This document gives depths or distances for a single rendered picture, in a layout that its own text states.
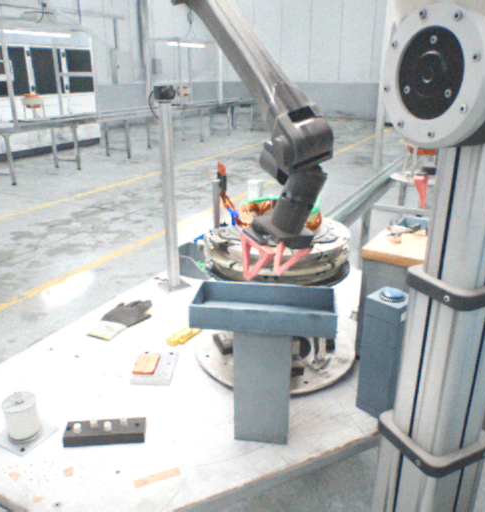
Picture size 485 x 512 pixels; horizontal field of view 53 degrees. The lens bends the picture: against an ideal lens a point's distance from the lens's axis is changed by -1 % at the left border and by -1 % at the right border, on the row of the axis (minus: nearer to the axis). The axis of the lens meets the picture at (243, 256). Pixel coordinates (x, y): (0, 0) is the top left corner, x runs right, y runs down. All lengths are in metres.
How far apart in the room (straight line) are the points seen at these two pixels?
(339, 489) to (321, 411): 0.97
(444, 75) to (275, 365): 0.54
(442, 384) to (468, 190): 0.26
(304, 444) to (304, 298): 0.27
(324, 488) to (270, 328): 1.25
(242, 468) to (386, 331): 0.36
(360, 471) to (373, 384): 1.09
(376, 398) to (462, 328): 0.40
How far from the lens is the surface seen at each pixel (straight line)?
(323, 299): 0.91
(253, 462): 0.95
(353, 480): 2.06
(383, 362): 0.99
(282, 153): 0.72
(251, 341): 0.86
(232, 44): 0.82
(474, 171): 0.64
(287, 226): 0.78
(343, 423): 1.04
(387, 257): 1.11
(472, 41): 0.56
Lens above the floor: 1.43
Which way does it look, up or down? 21 degrees down
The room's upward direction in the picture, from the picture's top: straight up
